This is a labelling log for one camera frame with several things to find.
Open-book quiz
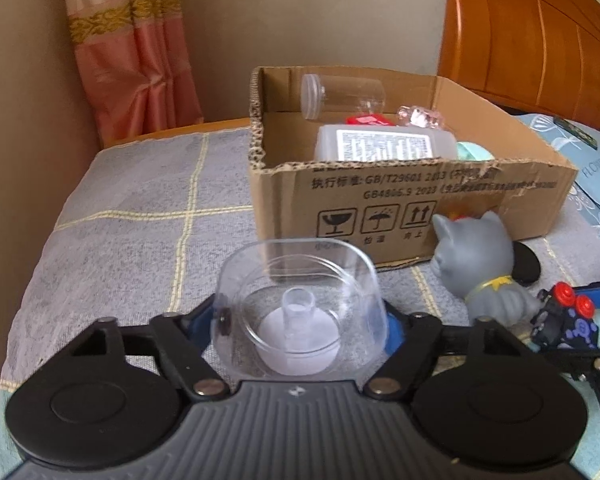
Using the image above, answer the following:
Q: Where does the clear plastic bottle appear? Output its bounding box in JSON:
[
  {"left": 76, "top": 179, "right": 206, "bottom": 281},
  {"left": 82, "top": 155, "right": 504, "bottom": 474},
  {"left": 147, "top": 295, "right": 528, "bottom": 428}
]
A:
[{"left": 300, "top": 73, "right": 386, "bottom": 120}]

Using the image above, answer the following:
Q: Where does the clear plastic spool dish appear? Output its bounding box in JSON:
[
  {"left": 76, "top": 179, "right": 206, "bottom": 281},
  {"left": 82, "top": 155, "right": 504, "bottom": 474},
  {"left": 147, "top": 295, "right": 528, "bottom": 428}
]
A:
[{"left": 211, "top": 238, "right": 389, "bottom": 382}]

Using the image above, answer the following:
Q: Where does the black red-wheeled toy train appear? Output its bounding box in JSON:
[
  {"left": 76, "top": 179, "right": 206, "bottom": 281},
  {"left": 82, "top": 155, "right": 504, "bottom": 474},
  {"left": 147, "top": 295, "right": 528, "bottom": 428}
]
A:
[{"left": 530, "top": 282, "right": 600, "bottom": 350}]

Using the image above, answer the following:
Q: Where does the pink patterned curtain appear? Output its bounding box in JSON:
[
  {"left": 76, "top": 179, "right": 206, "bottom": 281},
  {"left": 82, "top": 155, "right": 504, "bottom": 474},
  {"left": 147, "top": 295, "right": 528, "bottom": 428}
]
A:
[{"left": 66, "top": 0, "right": 204, "bottom": 145}]

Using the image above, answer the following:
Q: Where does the wooden bed headboard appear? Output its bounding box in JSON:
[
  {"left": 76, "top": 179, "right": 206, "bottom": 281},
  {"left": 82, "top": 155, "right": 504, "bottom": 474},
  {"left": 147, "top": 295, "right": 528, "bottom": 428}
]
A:
[{"left": 438, "top": 0, "right": 600, "bottom": 129}]

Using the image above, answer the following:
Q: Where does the clear pink sand bottle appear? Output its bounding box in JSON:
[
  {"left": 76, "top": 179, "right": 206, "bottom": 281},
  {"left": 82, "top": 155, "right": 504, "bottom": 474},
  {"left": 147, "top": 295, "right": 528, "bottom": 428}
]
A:
[{"left": 396, "top": 105, "right": 444, "bottom": 130}]

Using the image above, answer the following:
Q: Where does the open cardboard box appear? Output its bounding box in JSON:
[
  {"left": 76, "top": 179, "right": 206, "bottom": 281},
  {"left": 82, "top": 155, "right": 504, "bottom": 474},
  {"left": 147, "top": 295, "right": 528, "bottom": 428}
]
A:
[{"left": 248, "top": 66, "right": 577, "bottom": 266}]

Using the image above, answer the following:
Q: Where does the grey cat figurine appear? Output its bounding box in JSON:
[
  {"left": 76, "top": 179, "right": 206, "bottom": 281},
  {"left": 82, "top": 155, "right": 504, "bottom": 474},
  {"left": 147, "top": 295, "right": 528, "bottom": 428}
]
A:
[{"left": 431, "top": 211, "right": 541, "bottom": 327}]

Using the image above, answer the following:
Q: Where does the white plastic jar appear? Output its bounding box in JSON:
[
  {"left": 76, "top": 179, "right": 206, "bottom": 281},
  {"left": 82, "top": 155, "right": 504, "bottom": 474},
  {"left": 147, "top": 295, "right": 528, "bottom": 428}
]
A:
[{"left": 314, "top": 125, "right": 458, "bottom": 162}]

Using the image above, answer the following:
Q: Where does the checked grey blue tablecloth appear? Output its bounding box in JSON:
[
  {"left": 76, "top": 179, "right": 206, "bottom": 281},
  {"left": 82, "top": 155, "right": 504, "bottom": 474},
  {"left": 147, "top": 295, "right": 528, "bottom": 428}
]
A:
[{"left": 0, "top": 129, "right": 600, "bottom": 479}]

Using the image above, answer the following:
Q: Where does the blue floral pillow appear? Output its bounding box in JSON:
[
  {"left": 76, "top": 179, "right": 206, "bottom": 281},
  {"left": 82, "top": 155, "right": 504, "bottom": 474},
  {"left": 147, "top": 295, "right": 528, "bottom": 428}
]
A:
[{"left": 515, "top": 114, "right": 600, "bottom": 238}]

